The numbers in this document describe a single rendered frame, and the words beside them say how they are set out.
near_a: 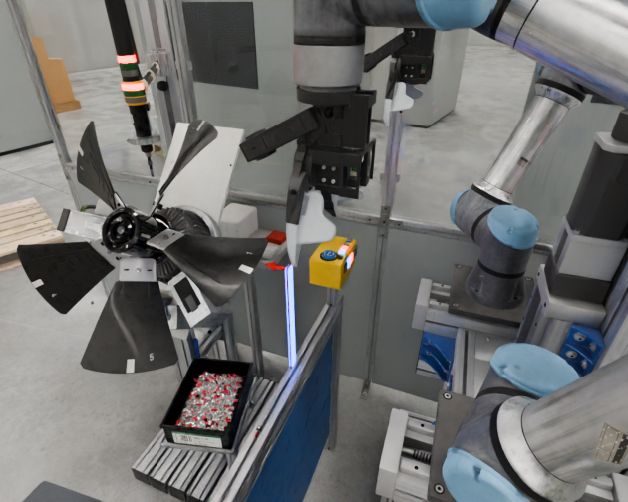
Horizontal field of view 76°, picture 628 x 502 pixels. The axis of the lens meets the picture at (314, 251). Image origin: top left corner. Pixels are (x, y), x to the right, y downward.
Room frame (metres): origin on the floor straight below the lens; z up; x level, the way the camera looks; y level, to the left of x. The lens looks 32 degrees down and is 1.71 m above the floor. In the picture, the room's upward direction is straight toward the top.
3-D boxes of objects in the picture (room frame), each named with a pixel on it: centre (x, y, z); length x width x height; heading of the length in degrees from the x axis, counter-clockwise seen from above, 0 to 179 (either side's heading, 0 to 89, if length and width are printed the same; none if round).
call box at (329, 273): (1.04, -0.06, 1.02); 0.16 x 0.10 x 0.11; 159
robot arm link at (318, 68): (0.48, -0.02, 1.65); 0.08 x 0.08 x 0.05
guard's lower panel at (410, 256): (1.57, 0.11, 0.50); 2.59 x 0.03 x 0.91; 69
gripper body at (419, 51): (0.94, -0.21, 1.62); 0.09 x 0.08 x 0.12; 68
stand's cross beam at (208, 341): (1.15, 0.43, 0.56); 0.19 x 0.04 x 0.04; 159
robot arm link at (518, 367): (0.40, -0.32, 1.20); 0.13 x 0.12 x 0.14; 143
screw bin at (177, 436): (0.67, 0.26, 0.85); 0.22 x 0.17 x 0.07; 173
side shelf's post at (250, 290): (1.45, 0.29, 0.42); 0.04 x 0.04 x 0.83; 69
